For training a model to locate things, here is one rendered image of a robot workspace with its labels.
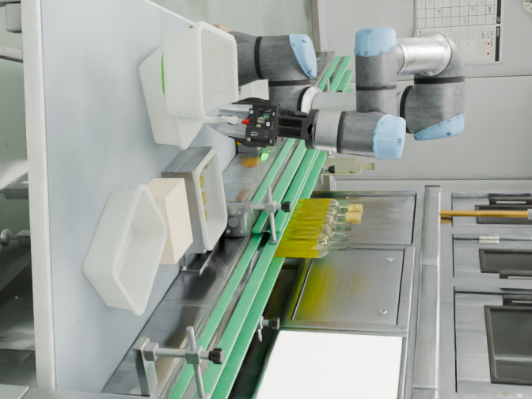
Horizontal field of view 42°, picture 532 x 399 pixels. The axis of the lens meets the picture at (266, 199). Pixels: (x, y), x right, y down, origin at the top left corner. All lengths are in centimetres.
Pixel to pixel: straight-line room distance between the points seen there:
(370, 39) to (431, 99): 40
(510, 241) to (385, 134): 120
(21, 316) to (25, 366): 26
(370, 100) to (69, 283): 64
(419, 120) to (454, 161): 653
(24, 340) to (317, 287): 83
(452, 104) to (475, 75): 623
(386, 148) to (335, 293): 85
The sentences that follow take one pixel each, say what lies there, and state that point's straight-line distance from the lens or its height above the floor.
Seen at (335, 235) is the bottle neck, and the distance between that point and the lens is 197.
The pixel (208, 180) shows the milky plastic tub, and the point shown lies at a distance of 181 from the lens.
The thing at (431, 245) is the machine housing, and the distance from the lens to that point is 219.
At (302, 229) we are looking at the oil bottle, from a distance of 198.
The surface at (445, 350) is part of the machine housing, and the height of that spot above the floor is 141.
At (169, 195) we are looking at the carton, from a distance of 151.
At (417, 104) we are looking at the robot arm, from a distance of 164.
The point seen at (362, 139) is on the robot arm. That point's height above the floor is 127.
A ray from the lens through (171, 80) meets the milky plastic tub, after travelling 122.
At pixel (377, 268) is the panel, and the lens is 206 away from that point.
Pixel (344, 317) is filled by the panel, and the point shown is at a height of 115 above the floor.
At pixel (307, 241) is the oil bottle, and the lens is 191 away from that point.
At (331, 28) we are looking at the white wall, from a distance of 781.
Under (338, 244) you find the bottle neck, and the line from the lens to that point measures 192.
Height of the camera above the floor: 140
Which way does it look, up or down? 14 degrees down
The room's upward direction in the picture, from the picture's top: 90 degrees clockwise
